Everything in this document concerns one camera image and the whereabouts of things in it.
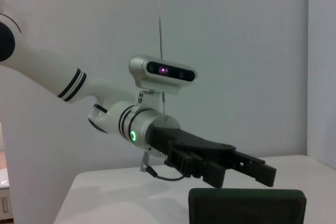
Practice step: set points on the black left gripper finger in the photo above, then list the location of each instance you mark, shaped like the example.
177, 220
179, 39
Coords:
257, 171
210, 172

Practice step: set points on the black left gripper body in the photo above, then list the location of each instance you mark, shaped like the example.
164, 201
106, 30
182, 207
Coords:
183, 140

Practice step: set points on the green glasses case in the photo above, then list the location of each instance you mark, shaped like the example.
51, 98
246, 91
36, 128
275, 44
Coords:
246, 208

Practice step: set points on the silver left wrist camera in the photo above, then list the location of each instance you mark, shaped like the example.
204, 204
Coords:
162, 77

